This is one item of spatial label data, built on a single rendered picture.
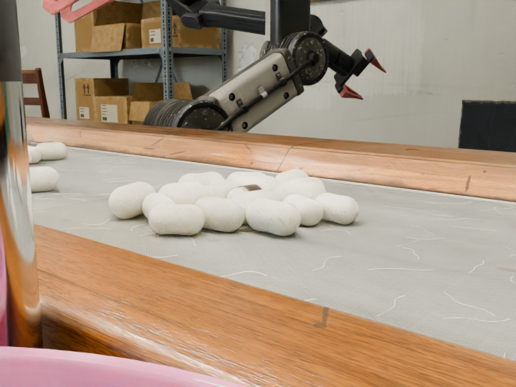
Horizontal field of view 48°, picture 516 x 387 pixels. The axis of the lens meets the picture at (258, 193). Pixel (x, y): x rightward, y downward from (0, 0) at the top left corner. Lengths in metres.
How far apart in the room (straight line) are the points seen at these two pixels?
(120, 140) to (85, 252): 0.52
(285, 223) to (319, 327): 0.17
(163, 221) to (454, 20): 2.29
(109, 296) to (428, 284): 0.15
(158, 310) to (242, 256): 0.14
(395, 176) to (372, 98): 2.23
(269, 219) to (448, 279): 0.11
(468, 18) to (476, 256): 2.24
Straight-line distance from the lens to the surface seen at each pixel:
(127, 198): 0.38
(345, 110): 2.81
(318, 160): 0.55
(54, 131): 0.87
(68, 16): 0.80
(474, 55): 2.51
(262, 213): 0.33
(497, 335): 0.23
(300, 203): 0.35
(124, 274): 0.20
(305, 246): 0.32
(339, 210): 0.36
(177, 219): 0.33
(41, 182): 0.49
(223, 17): 1.71
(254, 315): 0.16
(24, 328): 0.17
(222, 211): 0.34
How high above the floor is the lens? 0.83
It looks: 11 degrees down
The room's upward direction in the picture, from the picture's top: straight up
